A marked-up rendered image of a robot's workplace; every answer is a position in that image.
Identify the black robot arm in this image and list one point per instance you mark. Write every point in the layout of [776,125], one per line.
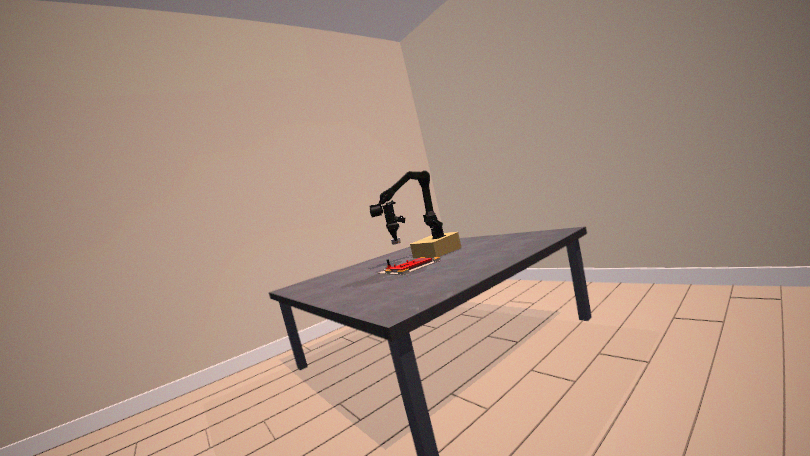
[430,217]

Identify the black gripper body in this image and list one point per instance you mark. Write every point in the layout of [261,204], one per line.
[390,221]

